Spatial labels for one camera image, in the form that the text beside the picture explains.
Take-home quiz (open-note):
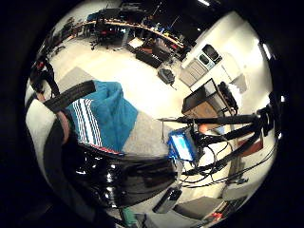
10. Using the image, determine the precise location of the black camera stand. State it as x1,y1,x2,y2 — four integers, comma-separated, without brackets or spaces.
29,56,61,97

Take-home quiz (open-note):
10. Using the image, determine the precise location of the black microwave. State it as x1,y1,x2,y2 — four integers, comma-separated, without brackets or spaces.
201,44,223,65

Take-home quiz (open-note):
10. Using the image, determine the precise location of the black backpack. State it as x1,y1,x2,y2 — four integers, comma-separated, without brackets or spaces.
157,67,176,86

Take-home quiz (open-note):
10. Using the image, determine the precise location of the black cable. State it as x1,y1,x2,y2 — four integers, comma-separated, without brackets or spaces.
181,139,277,189

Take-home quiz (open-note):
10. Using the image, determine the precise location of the white open box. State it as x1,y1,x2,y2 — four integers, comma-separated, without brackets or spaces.
126,36,145,51

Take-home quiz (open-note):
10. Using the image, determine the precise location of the black rectangular device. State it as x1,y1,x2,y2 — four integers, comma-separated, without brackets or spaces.
152,186,183,215

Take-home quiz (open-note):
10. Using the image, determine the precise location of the long black case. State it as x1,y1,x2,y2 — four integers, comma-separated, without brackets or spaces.
135,49,163,69

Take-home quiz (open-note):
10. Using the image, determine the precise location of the the person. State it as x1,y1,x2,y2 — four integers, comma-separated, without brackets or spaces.
24,94,71,186

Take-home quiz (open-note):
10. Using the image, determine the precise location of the black office chair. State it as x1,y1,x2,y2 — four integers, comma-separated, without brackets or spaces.
90,20,114,50

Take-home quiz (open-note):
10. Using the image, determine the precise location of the black tripod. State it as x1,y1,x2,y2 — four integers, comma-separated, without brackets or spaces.
157,91,283,177

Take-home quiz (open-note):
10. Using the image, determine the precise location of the glossy black bag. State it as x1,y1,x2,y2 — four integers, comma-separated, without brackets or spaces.
62,142,179,208

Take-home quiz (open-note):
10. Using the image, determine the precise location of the white cabinet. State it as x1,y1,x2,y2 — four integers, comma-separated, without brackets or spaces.
179,43,223,88

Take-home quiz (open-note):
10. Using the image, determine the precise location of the green object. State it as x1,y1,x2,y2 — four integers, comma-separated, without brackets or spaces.
121,206,138,228

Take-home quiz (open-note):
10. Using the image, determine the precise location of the blue device with screen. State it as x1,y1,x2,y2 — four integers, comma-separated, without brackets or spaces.
166,127,199,163

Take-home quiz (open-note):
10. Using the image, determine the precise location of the long wooden desk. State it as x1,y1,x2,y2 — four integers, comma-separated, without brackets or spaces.
73,19,185,49

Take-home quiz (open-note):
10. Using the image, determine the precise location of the blue white-striped towel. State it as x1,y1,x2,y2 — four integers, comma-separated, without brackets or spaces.
66,80,140,154

